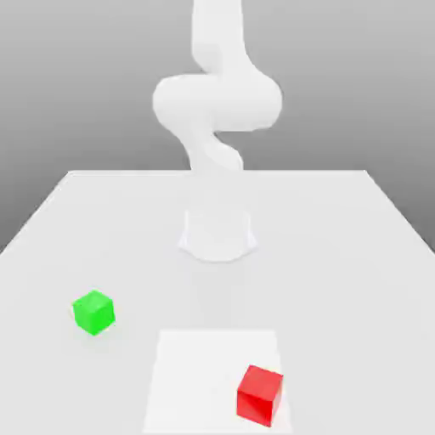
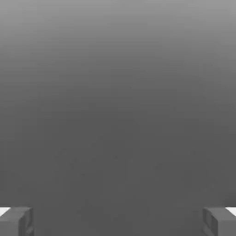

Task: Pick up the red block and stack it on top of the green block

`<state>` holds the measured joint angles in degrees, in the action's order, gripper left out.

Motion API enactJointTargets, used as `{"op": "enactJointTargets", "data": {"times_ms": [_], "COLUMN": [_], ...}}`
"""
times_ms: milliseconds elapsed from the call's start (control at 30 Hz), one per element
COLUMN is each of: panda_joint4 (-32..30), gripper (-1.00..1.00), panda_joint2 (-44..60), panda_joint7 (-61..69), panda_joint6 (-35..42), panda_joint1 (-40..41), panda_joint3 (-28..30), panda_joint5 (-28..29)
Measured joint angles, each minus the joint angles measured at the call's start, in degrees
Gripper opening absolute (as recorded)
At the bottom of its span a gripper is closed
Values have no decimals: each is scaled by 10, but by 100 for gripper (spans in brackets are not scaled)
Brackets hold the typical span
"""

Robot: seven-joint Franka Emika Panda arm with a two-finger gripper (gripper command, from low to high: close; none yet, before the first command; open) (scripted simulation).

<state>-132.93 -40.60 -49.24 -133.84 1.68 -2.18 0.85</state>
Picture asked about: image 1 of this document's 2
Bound small red cube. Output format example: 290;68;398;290
235;364;285;428

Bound small green cube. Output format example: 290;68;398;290
71;289;116;337

